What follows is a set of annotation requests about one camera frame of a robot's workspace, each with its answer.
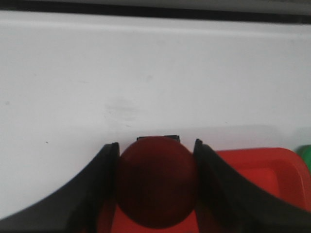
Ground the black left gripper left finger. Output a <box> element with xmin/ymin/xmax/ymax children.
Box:
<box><xmin>0</xmin><ymin>143</ymin><xmax>119</xmax><ymax>233</ymax></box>

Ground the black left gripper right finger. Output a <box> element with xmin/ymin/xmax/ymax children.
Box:
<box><xmin>193</xmin><ymin>139</ymin><xmax>311</xmax><ymax>233</ymax></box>

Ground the red mushroom push button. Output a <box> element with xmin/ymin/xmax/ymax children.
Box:
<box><xmin>115</xmin><ymin>136</ymin><xmax>199</xmax><ymax>229</ymax></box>

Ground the red plastic tray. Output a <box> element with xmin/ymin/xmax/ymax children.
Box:
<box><xmin>97</xmin><ymin>147</ymin><xmax>311</xmax><ymax>233</ymax></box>

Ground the green plastic tray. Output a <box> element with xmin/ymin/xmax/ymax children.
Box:
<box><xmin>295</xmin><ymin>145</ymin><xmax>311</xmax><ymax>171</ymax></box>

